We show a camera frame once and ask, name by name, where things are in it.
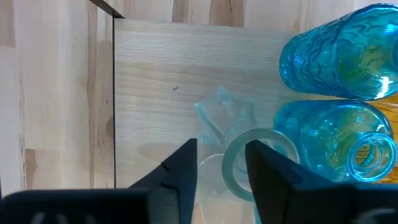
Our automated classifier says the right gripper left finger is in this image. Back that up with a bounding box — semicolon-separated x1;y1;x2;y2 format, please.
0;138;198;224

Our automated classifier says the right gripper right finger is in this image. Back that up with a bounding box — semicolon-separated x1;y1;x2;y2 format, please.
244;139;398;224

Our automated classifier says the short blue embossed glass vase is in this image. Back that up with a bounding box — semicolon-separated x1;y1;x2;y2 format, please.
272;99;398;184

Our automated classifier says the wooden shelf black metal frame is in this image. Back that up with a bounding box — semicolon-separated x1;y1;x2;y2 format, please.
88;0;398;224

